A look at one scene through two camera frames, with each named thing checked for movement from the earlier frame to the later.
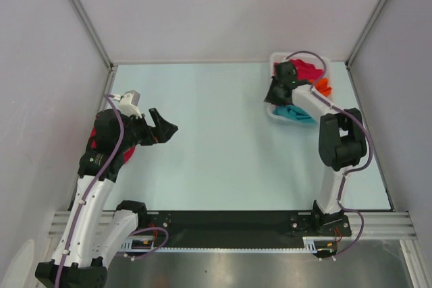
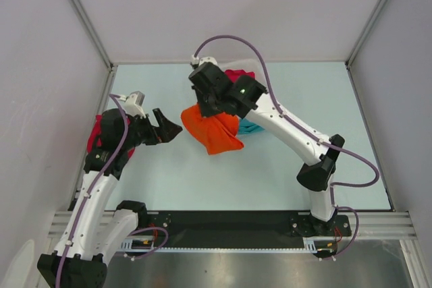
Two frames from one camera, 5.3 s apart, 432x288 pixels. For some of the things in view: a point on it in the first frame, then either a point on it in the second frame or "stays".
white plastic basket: x=279 y=56 → x=248 y=65
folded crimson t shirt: x=127 y=154 stays
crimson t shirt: x=306 y=71 → x=233 y=75
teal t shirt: x=293 y=112 → x=246 y=126
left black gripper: x=162 y=131 stays
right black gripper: x=271 y=98 → x=204 y=110
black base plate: x=254 y=229 stays
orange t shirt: x=322 y=85 → x=218 y=132
